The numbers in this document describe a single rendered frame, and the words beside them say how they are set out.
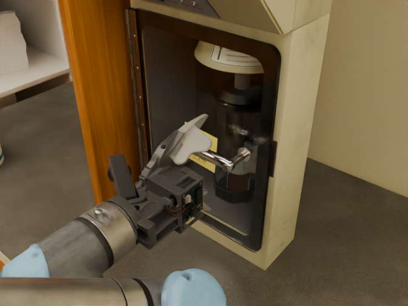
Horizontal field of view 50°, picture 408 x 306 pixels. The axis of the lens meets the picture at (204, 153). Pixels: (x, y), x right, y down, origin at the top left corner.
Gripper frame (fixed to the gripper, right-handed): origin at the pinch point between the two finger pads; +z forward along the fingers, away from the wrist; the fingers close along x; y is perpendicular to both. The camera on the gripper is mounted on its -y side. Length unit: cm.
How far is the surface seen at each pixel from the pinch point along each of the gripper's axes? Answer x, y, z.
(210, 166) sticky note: -5.8, -1.7, 4.1
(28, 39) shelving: -25, -139, 48
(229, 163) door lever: 0.9, 5.7, -0.8
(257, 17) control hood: 23.7, 8.3, 0.5
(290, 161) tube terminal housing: -2.4, 10.7, 10.1
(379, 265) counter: -25.9, 27.2, 21.0
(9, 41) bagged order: -16, -118, 29
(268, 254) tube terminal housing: -21.5, 10.7, 6.0
